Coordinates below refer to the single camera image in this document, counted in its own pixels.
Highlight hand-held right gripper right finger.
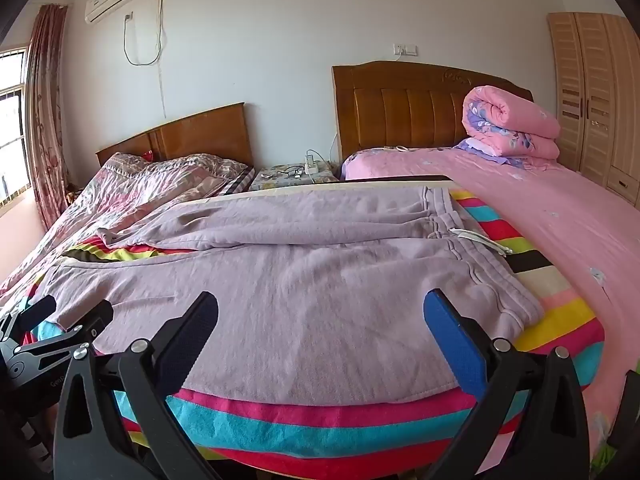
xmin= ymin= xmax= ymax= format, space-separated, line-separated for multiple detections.
xmin=422 ymin=288 xmax=591 ymax=480

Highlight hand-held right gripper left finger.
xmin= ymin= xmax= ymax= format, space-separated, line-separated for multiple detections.
xmin=52 ymin=291 xmax=221 ymax=480

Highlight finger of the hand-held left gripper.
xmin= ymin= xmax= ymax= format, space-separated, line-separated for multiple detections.
xmin=0 ymin=294 xmax=57 ymax=347
xmin=20 ymin=300 xmax=115 ymax=361

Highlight mauve pants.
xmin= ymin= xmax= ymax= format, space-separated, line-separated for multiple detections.
xmin=47 ymin=186 xmax=545 ymax=406

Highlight floral pink grey quilt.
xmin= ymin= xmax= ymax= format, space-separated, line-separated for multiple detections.
xmin=0 ymin=152 xmax=256 ymax=301

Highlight striped colourful blanket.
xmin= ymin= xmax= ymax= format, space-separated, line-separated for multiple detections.
xmin=0 ymin=187 xmax=606 ymax=471

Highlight plaid pillow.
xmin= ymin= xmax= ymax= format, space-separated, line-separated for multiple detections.
xmin=220 ymin=165 xmax=257 ymax=195

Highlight patterned nightstand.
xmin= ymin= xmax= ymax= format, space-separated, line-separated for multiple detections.
xmin=249 ymin=162 xmax=341 ymax=192

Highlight pink bed sheet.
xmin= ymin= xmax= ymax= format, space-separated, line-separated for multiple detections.
xmin=342 ymin=146 xmax=640 ymax=461

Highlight barred window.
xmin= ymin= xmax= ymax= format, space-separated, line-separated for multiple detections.
xmin=0 ymin=47 xmax=36 ymax=216

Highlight plain wooden headboard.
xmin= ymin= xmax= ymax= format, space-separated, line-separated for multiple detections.
xmin=96 ymin=102 xmax=255 ymax=168

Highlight purple pillow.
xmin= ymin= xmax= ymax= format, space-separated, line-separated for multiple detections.
xmin=452 ymin=137 xmax=556 ymax=166

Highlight floral pink curtain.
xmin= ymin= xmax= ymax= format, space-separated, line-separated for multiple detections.
xmin=25 ymin=4 xmax=71 ymax=231

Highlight rolled pink floral quilt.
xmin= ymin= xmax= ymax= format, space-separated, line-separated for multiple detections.
xmin=462 ymin=86 xmax=562 ymax=161

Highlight padded wooden headboard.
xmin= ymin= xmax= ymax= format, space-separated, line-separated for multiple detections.
xmin=332 ymin=61 xmax=535 ymax=173

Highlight light wooden wardrobe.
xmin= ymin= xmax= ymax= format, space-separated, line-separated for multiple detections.
xmin=547 ymin=11 xmax=640 ymax=206

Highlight white air conditioner cable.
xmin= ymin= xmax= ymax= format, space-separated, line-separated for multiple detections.
xmin=123 ymin=0 xmax=169 ymax=120

